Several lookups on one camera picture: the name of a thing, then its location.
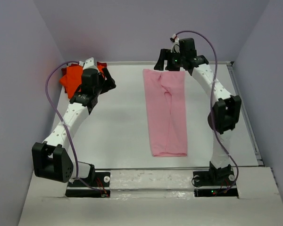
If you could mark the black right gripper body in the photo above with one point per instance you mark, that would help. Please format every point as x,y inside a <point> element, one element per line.
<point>175,61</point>

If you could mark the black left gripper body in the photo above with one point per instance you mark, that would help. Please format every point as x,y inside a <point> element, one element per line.
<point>101,80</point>

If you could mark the pink t shirt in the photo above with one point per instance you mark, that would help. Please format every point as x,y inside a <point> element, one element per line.
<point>166,112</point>

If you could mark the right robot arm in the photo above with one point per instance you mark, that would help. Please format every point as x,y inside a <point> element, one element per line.
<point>224,107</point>

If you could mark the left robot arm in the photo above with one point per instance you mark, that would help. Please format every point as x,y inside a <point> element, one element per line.
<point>50,157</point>

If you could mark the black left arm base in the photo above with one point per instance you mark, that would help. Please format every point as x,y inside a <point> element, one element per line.
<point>99,187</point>

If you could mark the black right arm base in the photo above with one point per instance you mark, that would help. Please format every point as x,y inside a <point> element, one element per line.
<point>204,186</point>

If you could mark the orange folded t shirt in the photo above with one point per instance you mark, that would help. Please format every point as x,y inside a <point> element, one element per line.
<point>71,79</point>

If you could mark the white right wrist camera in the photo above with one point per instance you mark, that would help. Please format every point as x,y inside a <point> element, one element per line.
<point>176,46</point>

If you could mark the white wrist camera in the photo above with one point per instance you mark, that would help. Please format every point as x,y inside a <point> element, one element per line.
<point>89,63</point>
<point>176,46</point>

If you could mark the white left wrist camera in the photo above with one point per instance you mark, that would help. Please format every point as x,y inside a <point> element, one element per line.
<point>89,63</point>

